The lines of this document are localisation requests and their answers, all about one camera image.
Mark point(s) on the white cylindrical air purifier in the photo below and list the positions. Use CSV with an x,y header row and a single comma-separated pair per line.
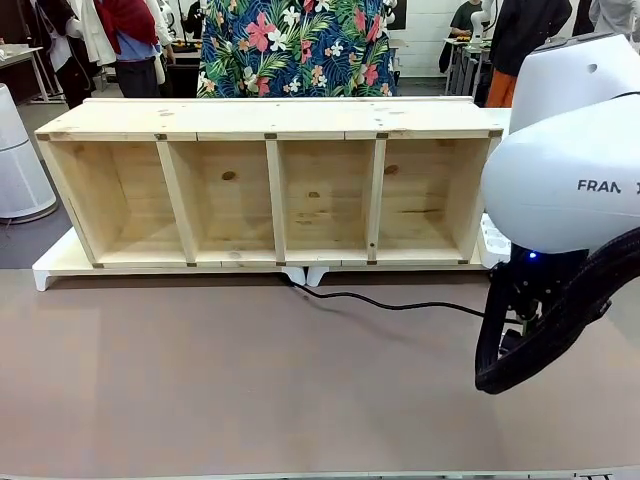
x,y
20,160

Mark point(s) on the person in red shawl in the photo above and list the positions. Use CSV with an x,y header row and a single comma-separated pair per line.
x,y
132,45

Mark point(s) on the white three-socket power strip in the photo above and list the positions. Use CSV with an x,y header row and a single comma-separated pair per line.
x,y
492,245

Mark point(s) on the person in floral shirt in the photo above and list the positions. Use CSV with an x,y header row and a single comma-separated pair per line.
x,y
295,47

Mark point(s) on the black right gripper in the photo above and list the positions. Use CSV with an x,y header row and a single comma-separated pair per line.
x,y
545,280

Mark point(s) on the person in green shirt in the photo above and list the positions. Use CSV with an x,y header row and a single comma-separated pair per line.
x,y
462,25

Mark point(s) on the person in white coat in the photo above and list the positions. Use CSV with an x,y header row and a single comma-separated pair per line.
x,y
70,45

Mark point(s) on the grey background work table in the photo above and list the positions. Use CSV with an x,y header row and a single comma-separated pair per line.
x,y
465,60

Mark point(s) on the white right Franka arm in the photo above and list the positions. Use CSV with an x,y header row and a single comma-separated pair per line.
x,y
560,165

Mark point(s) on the person in grey top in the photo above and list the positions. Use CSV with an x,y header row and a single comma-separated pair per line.
x,y
617,15

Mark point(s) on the white table top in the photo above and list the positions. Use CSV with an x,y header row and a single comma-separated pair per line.
x,y
500,119

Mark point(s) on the person in orange trousers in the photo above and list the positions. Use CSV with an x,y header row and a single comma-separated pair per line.
x,y
520,40

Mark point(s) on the white riser stand wooden top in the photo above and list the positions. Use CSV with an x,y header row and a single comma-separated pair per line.
x,y
150,270

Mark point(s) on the light wooden four-compartment shelf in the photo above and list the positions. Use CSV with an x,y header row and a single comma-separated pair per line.
x,y
270,200

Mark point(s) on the small white background robot arm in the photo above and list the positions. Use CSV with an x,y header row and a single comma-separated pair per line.
x,y
481,20

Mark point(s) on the grey side table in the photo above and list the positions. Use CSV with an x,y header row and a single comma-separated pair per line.
x,y
22,65

